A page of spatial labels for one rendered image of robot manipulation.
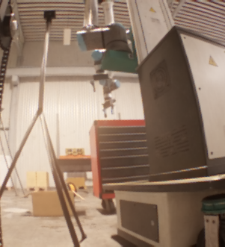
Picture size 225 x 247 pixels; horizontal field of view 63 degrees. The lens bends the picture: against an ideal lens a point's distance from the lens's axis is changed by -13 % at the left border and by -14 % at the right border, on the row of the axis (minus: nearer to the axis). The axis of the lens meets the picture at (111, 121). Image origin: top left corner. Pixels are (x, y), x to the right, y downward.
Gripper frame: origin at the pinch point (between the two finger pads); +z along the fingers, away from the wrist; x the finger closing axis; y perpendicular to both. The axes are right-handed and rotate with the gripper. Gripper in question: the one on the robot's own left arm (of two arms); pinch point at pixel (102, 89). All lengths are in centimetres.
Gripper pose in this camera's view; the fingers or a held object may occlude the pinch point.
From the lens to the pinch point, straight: 183.8
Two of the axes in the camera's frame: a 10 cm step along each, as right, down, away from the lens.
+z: 1.1, 9.8, 1.5
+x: -9.7, 1.4, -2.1
